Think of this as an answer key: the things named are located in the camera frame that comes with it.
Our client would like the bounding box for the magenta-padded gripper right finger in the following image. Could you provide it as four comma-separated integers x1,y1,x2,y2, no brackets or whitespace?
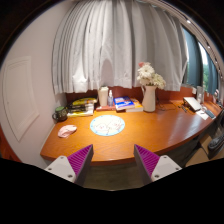
133,144,183,186

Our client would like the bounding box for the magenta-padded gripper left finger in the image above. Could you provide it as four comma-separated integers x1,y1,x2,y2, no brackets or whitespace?
44,143,95,187

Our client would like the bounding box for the pink computer mouse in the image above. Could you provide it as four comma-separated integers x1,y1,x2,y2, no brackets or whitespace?
57,124,78,139

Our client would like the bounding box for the round cartoon mouse pad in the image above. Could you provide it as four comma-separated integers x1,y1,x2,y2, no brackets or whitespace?
89,114,126,137

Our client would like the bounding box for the dark mug green inside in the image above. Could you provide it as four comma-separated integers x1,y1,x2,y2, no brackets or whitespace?
51,105,69,123

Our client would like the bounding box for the yellow and white book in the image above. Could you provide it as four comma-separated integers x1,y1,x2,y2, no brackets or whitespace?
67,110,95,118

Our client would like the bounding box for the black office chair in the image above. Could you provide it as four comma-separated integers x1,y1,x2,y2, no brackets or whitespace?
207,133,224,160

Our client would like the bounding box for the orange book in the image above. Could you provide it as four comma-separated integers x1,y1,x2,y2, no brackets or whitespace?
125,98,144,113

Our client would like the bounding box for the white paper sheet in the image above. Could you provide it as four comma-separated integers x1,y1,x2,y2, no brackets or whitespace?
195,109,209,121

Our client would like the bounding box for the cream pitcher vase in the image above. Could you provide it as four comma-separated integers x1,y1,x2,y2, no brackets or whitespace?
141,84,158,113

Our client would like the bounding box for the yellow and black book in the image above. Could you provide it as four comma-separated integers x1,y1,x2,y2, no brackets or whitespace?
70,97,98,107

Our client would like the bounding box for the white laptop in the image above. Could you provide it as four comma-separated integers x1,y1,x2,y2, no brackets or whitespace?
182,96,203,112

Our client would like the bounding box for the flat red book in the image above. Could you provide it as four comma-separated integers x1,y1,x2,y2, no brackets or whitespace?
95,105,116,112

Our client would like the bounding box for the blue book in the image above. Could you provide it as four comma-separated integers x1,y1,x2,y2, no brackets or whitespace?
113,96,136,112

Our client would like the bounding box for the white cylindrical container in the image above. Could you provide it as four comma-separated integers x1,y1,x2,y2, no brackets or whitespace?
97,86,110,108

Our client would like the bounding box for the white pleated curtain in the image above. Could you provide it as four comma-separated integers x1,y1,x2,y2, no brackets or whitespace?
51,0,189,95

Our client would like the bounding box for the thin black cable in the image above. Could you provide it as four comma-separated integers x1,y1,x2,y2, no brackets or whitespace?
156,102,178,112

